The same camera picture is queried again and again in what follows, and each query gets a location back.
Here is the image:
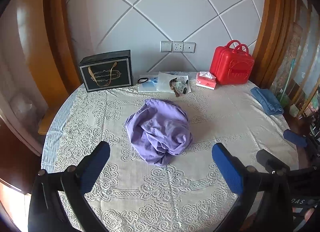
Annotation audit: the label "teal mop handle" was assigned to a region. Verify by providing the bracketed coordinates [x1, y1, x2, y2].
[279, 58, 297, 104]

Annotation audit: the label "wooden wall frame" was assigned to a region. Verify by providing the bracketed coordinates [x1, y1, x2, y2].
[44, 0, 81, 88]
[252, 0, 298, 88]

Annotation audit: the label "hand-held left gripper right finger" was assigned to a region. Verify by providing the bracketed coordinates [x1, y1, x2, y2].
[211, 143, 294, 232]

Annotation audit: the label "beige floral fabric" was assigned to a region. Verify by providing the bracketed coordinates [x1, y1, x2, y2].
[272, 22, 303, 94]

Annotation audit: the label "brown braided bracelet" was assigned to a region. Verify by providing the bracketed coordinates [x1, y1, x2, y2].
[169, 77, 181, 99]

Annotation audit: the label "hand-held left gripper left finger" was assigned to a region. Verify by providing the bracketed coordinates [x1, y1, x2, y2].
[28, 141, 111, 232]

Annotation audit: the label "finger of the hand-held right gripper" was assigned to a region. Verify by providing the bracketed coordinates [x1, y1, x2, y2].
[256, 149, 291, 173]
[283, 129, 320, 151]

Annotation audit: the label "folded blue jeans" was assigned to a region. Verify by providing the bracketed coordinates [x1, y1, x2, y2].
[250, 87, 285, 116]

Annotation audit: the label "purple printed t-shirt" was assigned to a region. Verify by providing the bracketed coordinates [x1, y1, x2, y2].
[124, 98, 193, 167]

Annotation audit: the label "blue striped undercloth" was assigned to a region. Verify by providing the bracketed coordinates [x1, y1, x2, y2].
[41, 92, 75, 172]

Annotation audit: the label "white lace tablecloth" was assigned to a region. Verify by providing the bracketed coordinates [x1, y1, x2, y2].
[51, 77, 299, 232]

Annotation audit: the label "red small suitcase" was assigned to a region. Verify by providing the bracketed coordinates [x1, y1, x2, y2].
[209, 40, 255, 85]

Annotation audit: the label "red tissue pack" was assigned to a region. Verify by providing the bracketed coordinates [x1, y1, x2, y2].
[195, 71, 217, 90]

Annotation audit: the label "black gift box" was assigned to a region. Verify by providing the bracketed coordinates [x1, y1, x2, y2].
[79, 50, 133, 93]

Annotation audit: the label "white wall socket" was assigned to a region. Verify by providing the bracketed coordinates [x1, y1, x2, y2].
[172, 41, 185, 53]

